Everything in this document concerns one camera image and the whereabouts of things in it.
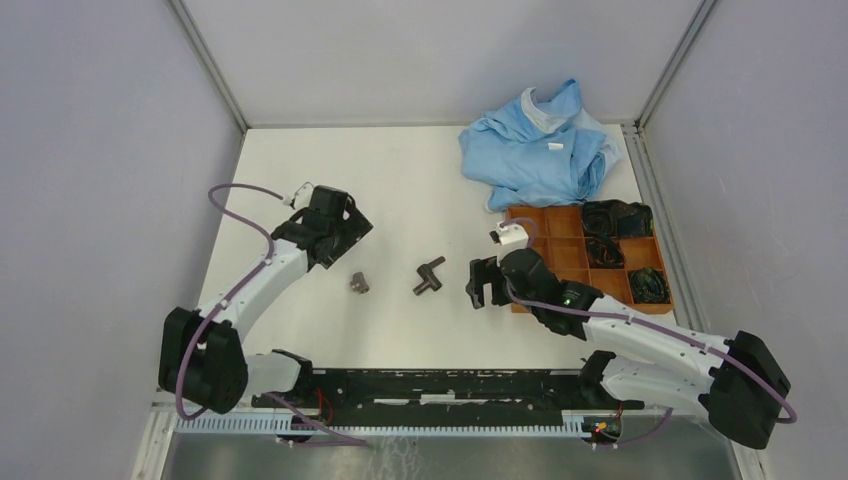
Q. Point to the dark metal faucet tee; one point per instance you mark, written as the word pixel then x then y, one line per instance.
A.
pixel 429 280

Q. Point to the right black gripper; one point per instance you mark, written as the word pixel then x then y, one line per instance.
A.
pixel 483 271

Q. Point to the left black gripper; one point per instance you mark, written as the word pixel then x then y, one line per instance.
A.
pixel 355 227

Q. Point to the blue crumpled cloth garment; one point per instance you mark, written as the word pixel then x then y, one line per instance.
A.
pixel 538 153

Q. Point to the small grey faucet fitting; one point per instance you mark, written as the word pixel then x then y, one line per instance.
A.
pixel 358 283

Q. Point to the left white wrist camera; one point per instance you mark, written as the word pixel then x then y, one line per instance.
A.
pixel 300 198

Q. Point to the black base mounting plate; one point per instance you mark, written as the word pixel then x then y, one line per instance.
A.
pixel 450 398

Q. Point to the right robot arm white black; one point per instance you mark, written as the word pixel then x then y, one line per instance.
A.
pixel 736 383

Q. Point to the white slotted cable duct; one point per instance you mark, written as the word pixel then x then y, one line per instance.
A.
pixel 286 424

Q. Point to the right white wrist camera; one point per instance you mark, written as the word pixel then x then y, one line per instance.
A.
pixel 510 235

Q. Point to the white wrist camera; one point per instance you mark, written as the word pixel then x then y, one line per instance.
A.
pixel 510 235
pixel 300 198

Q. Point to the orange compartment tray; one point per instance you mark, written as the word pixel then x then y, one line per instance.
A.
pixel 609 244

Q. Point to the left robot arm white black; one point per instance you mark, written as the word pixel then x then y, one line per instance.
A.
pixel 202 359

